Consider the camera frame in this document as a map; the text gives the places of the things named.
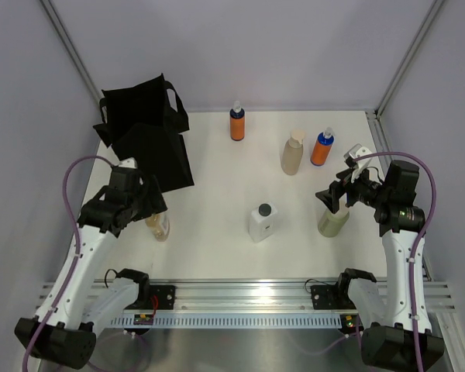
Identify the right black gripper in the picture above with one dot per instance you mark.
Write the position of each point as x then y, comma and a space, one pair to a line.
331, 197

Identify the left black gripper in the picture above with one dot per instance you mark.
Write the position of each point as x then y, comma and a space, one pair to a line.
154, 204

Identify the clear amber liquid bottle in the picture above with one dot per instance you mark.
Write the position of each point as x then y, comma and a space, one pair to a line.
159, 225

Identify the pale green round bottle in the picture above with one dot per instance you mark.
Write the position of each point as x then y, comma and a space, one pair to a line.
331, 224

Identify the beige pump bottle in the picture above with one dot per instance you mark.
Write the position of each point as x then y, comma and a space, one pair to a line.
293, 152

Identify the orange spray bottle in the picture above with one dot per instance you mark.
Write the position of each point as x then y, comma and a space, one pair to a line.
322, 147
237, 122

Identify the white square bottle black cap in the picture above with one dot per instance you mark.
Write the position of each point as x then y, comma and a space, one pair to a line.
262, 222

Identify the black canvas bag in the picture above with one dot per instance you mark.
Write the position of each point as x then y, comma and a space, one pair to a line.
139, 122

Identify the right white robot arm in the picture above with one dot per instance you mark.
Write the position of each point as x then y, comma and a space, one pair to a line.
397, 334

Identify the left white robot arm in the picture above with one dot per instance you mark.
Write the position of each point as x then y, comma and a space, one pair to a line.
65, 329

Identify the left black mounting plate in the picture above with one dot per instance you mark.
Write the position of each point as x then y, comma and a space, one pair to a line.
159, 297

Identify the black mounting plate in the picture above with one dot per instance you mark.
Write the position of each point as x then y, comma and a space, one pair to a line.
159, 297
325, 296

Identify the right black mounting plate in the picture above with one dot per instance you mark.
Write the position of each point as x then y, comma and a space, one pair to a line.
325, 296

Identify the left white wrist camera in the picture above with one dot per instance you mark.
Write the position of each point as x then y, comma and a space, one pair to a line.
128, 163

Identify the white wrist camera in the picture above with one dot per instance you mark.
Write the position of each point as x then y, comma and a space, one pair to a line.
357, 157
128, 163

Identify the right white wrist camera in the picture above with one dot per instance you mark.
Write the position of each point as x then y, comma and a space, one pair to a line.
357, 157

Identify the right side aluminium rail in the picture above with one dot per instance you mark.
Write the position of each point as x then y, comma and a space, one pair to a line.
400, 181

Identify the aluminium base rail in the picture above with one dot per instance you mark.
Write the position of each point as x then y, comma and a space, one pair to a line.
275, 296

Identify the right aluminium frame post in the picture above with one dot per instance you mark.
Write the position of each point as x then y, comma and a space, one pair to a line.
414, 47

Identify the aluminium frame post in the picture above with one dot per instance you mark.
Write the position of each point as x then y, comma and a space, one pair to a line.
62, 32
414, 47

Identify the white slotted cable duct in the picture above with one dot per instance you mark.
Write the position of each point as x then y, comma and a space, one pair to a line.
227, 321

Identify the left aluminium frame post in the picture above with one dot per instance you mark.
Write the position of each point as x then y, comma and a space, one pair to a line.
62, 32

